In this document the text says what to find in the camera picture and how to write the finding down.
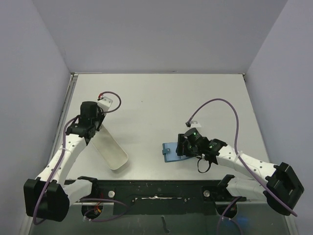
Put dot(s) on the white oblong plastic tray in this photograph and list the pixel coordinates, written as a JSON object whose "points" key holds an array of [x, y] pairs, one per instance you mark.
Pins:
{"points": [[109, 149]]}

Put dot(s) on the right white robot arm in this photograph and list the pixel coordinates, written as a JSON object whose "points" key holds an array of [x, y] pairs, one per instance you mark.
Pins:
{"points": [[278, 185]]}

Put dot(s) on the aluminium rail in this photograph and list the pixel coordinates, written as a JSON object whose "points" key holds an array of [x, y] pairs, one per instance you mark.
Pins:
{"points": [[62, 120], [154, 216]]}

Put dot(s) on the aluminium left side rail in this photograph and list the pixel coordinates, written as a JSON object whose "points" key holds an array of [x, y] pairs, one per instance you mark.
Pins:
{"points": [[62, 120]]}

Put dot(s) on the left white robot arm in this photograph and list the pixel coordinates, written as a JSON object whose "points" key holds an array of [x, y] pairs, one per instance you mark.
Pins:
{"points": [[47, 197]]}

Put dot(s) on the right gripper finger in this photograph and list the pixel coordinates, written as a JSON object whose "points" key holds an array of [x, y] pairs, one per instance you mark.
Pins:
{"points": [[181, 150], [181, 139]]}

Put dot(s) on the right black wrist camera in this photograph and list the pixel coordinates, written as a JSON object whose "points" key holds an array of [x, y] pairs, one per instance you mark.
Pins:
{"points": [[193, 134]]}

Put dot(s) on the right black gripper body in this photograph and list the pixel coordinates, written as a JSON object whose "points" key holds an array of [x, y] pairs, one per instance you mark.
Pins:
{"points": [[181, 146]]}

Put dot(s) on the blue leather card holder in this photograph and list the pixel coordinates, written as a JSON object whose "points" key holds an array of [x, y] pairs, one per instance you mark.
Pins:
{"points": [[169, 153]]}

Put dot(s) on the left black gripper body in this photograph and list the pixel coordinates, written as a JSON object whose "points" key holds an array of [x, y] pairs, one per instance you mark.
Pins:
{"points": [[97, 120]]}

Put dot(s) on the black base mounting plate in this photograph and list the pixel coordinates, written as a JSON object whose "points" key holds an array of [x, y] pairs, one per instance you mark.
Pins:
{"points": [[163, 197]]}

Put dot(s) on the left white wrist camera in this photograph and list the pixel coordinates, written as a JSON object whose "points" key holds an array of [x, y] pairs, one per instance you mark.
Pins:
{"points": [[105, 104]]}

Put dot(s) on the aluminium front rail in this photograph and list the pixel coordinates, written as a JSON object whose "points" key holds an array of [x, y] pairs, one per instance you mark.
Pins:
{"points": [[154, 216]]}

